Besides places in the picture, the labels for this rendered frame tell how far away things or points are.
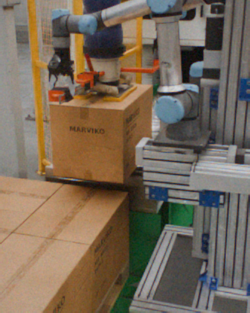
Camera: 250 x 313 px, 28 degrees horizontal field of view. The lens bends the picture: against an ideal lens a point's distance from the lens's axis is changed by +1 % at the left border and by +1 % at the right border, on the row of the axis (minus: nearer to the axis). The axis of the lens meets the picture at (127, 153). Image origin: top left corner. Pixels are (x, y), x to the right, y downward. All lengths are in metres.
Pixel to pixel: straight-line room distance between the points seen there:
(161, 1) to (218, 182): 0.73
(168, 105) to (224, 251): 0.90
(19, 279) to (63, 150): 0.80
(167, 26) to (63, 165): 1.07
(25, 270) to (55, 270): 0.12
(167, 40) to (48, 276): 1.05
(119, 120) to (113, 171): 0.28
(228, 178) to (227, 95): 0.42
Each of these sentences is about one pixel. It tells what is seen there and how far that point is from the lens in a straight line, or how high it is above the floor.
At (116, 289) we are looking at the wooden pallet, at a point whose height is 0.02.
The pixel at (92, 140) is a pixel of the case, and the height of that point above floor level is 0.90.
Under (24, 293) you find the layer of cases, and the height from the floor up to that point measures 0.54.
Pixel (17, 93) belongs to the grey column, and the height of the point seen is 0.84.
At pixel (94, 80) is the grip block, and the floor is 1.20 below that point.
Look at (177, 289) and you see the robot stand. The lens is 2.62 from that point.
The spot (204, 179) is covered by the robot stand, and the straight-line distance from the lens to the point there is 2.05.
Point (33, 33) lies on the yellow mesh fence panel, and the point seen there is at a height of 1.22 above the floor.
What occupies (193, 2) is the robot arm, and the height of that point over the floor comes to 1.56.
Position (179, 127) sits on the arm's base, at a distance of 2.12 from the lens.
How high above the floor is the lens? 1.72
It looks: 20 degrees down
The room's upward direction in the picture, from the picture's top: straight up
